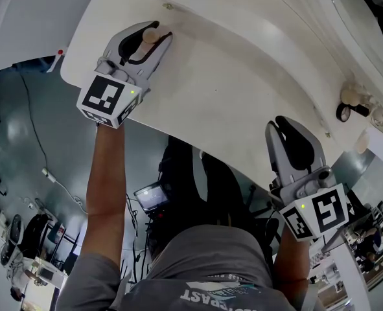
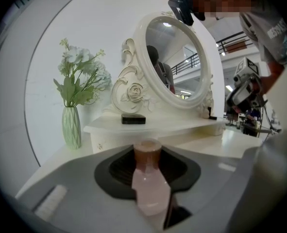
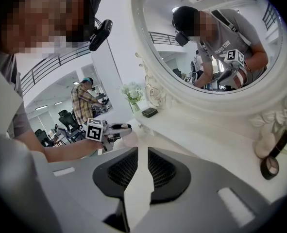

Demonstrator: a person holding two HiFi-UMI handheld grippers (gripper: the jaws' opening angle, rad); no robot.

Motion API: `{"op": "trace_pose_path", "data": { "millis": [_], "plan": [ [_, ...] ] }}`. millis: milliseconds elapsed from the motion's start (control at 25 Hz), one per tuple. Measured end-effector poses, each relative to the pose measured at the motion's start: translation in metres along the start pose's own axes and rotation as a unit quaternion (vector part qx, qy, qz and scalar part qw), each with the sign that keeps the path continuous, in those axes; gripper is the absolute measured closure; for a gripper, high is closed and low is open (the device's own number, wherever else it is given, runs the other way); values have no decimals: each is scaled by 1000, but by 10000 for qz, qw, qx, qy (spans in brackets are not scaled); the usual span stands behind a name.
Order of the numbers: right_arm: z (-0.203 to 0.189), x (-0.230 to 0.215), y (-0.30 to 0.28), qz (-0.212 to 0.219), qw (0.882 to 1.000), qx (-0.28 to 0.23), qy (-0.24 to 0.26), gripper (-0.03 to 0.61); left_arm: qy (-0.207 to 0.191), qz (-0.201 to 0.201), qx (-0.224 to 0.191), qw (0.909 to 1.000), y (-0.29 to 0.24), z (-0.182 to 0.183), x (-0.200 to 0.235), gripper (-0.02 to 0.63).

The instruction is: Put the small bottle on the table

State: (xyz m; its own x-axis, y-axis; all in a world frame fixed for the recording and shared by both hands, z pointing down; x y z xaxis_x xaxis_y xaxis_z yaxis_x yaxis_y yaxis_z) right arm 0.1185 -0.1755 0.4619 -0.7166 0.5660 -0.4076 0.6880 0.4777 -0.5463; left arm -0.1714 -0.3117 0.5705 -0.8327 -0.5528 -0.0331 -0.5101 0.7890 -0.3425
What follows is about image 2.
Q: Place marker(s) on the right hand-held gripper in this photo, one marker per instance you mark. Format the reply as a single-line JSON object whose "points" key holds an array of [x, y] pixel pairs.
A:
{"points": [[246, 93]]}

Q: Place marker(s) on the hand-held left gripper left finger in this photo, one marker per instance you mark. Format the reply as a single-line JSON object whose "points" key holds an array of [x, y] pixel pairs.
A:
{"points": [[85, 203]]}

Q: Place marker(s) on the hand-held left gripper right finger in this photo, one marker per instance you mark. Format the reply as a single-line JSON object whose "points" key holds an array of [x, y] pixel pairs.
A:
{"points": [[267, 190]]}

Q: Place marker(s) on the small pink bottle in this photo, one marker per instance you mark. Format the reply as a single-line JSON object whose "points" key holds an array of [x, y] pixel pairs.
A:
{"points": [[148, 186]]}

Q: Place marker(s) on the person's right forearm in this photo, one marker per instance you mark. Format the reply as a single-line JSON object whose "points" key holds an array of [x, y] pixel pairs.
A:
{"points": [[273, 76]]}

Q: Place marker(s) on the small black item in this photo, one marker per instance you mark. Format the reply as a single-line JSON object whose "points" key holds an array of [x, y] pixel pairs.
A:
{"points": [[212, 114]]}

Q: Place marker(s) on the black metal railing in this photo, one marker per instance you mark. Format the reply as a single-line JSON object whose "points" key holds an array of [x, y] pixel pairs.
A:
{"points": [[233, 44]]}

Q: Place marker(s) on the person's grey shirt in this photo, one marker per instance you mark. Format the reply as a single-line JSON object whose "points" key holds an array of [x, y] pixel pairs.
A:
{"points": [[267, 33]]}

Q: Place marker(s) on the white table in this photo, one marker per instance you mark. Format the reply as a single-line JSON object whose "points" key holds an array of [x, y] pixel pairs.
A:
{"points": [[206, 144]]}

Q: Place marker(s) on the pale green ribbed vase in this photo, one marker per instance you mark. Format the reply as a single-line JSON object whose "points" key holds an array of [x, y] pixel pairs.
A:
{"points": [[71, 130]]}

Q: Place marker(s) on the black rectangular box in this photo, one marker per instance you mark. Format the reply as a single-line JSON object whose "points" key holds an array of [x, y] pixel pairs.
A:
{"points": [[133, 119]]}

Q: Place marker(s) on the white ornate vanity mirror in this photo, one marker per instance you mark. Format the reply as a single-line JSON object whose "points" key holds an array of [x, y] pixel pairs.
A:
{"points": [[133, 91]]}

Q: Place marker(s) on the white artificial flower bouquet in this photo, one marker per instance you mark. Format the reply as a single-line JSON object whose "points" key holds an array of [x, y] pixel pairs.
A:
{"points": [[72, 86]]}

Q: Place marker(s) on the black head-worn camera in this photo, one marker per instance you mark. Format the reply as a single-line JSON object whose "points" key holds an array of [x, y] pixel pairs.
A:
{"points": [[182, 6]]}

